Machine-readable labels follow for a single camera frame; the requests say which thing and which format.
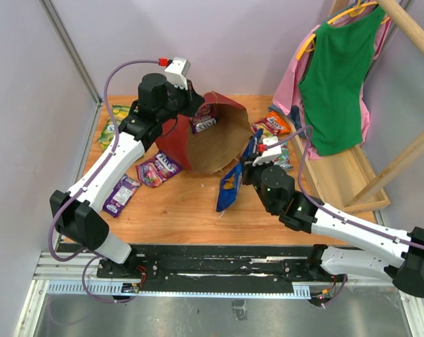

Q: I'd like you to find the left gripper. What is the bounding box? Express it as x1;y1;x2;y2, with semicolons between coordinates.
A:
157;77;206;124

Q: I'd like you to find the blue Doritos chips packet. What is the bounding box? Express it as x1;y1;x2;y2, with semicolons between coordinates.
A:
216;129;263;213

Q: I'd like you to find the teal candy packet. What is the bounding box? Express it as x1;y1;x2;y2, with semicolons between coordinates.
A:
274;143;293;171

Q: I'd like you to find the red brown paper bag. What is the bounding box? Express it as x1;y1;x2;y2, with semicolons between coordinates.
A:
156;91;253;174

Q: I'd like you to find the orange Fox's fruits packet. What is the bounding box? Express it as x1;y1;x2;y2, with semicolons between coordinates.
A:
251;112;291;137

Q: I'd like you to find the green Fox's candy packet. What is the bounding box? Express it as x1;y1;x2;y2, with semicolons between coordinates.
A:
112;105;131;124

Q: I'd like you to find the red snack packet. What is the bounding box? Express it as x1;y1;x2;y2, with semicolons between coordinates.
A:
136;150;182;188

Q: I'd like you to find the pink shirt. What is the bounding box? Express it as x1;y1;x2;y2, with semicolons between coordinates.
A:
273;14;391;159

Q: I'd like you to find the purple snack packet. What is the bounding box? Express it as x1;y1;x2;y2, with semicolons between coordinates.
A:
102;174;141;218

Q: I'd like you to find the green tank top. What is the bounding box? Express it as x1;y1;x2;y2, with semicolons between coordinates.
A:
298;5;385;157

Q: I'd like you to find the yellow clothes hanger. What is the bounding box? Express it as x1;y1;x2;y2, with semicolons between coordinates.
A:
295;0;390;61

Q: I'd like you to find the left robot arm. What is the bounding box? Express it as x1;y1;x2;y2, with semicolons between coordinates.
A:
50;73;205;278

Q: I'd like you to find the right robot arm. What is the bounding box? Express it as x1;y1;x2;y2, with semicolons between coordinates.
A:
239;159;424;298

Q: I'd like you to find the blue grey shirt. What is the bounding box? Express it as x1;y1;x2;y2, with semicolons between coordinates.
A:
269;104;303;131

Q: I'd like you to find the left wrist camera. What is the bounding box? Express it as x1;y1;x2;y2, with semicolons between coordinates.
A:
164;58;191;90

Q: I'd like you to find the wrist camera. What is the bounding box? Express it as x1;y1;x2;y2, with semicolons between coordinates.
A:
252;136;282;166
164;58;191;90

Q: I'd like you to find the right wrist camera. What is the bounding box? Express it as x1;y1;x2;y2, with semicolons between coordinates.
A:
252;136;282;166

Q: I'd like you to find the wooden clothes rack frame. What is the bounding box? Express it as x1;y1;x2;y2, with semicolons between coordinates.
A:
299;1;424;213

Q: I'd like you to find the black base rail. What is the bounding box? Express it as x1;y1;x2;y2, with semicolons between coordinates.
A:
96;244;343;289

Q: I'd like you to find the aluminium corner post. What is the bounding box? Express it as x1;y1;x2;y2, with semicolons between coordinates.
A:
38;0;103;106

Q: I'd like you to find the white cable duct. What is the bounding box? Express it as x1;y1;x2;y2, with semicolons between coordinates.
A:
47;281;312;300

